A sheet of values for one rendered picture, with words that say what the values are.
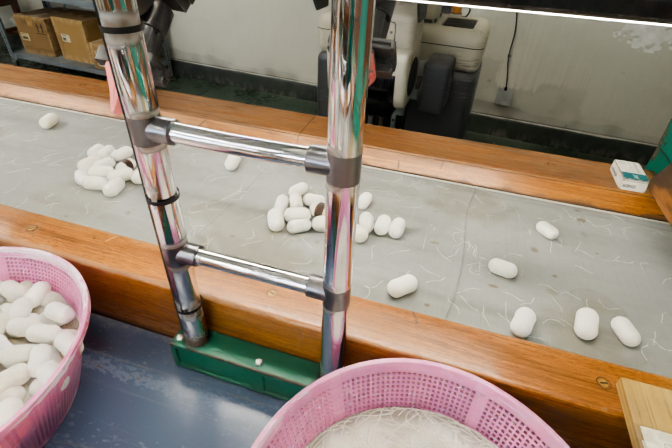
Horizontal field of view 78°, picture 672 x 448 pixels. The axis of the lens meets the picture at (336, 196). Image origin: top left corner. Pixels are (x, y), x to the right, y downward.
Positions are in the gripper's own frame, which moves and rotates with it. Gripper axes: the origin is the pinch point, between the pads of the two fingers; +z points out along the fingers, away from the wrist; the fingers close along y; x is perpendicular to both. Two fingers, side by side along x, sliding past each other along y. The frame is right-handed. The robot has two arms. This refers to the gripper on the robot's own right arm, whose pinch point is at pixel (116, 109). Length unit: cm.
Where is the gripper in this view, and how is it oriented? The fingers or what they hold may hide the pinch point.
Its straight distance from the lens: 77.8
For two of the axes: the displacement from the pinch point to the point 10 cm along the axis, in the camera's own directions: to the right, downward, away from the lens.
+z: -2.4, 9.4, -2.2
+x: 1.6, 2.6, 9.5
